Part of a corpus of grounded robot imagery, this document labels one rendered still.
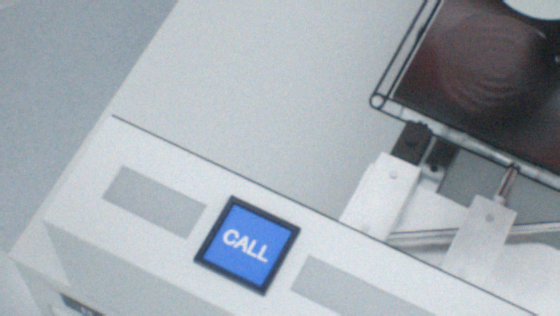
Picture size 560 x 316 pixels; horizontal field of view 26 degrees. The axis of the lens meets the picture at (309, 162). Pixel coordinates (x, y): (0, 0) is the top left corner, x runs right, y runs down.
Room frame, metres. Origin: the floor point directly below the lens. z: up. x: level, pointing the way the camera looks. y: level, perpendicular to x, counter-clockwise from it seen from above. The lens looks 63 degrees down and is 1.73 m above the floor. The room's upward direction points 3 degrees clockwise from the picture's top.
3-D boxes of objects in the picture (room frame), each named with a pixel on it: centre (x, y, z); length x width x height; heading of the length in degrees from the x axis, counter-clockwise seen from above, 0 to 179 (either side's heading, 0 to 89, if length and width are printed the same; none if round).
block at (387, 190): (0.38, -0.05, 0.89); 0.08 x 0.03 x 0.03; 156
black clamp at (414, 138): (0.44, -0.08, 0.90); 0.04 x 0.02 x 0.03; 156
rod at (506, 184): (0.41, -0.15, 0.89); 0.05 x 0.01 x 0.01; 156
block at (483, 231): (0.35, -0.13, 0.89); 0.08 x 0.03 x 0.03; 156
